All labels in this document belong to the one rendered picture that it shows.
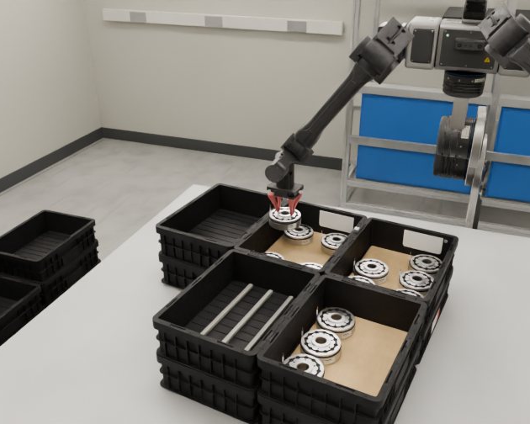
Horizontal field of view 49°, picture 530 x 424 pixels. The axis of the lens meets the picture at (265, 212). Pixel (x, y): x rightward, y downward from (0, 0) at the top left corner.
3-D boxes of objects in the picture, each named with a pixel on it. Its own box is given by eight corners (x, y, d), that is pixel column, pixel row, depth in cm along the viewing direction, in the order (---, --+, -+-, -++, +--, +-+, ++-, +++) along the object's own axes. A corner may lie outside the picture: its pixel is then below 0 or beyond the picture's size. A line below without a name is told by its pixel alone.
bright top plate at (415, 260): (416, 252, 187) (416, 251, 187) (447, 261, 182) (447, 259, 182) (405, 267, 179) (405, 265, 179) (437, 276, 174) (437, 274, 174)
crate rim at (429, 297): (368, 222, 195) (368, 215, 194) (458, 243, 182) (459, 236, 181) (322, 280, 164) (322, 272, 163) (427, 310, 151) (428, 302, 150)
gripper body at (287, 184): (294, 198, 177) (294, 176, 174) (266, 191, 182) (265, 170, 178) (304, 189, 182) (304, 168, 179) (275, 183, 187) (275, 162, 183)
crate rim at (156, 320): (231, 254, 176) (231, 247, 175) (321, 280, 164) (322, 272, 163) (150, 326, 145) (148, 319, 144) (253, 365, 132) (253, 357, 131)
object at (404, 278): (406, 268, 178) (406, 267, 178) (438, 278, 173) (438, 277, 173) (394, 283, 171) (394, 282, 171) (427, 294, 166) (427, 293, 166)
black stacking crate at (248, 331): (232, 281, 180) (231, 250, 175) (320, 308, 168) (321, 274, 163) (153, 356, 149) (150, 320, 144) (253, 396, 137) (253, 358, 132)
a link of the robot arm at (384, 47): (424, 34, 142) (394, 6, 142) (386, 76, 144) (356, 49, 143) (396, 60, 186) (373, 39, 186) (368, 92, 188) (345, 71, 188)
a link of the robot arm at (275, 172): (315, 150, 174) (294, 130, 173) (304, 164, 164) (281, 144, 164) (293, 175, 180) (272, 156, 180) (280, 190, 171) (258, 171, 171)
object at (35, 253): (59, 287, 295) (44, 209, 274) (108, 299, 285) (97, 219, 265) (2, 334, 261) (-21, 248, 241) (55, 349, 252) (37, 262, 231)
